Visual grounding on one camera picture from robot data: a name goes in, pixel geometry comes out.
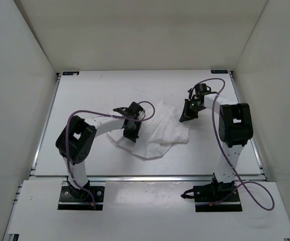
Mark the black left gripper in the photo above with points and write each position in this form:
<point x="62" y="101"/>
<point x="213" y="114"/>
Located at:
<point x="132" y="136"/>

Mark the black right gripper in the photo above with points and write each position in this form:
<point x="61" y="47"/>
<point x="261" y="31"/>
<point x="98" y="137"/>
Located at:
<point x="186" y="115"/>

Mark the white pleated skirt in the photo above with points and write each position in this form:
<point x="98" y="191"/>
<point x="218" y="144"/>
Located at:
<point x="156" y="136"/>

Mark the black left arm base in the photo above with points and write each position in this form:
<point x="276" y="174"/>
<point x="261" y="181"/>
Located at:
<point x="81" y="200"/>

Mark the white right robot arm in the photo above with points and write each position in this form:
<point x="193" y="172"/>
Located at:
<point x="234" y="128"/>

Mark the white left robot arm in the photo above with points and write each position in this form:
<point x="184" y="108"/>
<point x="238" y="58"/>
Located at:
<point x="75" y="141"/>

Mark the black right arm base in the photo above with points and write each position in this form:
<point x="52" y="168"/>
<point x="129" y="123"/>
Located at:
<point x="215" y="197"/>

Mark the left corner label sticker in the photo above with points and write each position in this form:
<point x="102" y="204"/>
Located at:
<point x="70" y="73"/>

